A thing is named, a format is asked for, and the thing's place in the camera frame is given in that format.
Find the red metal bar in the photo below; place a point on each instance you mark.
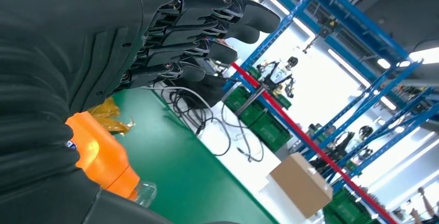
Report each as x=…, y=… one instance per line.
x=308, y=139

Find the green plastic crate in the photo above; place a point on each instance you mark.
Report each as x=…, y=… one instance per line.
x=271, y=133
x=350, y=208
x=240, y=102

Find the dark background humanoid robot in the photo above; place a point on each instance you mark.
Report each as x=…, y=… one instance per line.
x=343, y=147

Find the orange detergent bottle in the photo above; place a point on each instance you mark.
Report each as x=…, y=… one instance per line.
x=99, y=154

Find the white background humanoid robot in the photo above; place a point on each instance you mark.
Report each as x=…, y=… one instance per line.
x=279, y=75

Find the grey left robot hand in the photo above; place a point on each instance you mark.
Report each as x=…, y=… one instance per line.
x=85, y=27

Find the blue metal shelf rack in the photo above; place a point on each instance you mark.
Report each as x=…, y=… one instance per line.
x=363, y=22

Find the green table mat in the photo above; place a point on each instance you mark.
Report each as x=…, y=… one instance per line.
x=178, y=167

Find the cardboard box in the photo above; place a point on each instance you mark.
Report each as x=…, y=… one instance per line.
x=301, y=184

